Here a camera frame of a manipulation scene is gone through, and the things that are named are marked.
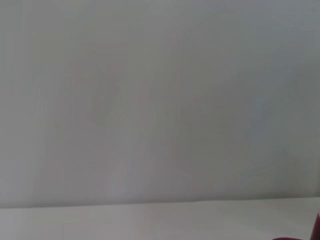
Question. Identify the red ceramic cup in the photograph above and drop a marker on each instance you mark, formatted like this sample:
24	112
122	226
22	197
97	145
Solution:
317	230

